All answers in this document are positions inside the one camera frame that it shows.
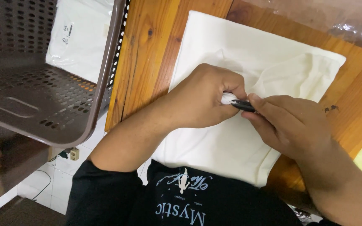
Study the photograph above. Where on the person's right hand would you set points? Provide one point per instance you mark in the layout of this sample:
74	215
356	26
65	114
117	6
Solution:
287	125

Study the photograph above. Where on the person's left hand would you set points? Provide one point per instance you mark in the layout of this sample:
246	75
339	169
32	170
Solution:
200	100

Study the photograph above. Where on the person's left fingers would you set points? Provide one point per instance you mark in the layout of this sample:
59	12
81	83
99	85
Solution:
233	86

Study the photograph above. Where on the small black tool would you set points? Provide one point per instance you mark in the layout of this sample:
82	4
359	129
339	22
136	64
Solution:
243	105

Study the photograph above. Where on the white garment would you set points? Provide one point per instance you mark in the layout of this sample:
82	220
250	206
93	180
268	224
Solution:
79	37
247	66

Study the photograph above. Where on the clear plastic sheet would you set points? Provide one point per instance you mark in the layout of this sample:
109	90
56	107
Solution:
322	18

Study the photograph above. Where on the person's black printed shirt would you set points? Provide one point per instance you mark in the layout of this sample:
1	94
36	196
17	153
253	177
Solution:
181	197

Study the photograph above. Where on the white garment in plastic bag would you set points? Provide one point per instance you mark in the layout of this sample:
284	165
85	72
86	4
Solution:
79	37

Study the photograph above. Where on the beige power plug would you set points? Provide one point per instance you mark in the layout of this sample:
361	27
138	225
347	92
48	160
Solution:
74	153

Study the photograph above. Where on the brown perforated plastic basket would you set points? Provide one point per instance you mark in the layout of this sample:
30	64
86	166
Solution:
36	81

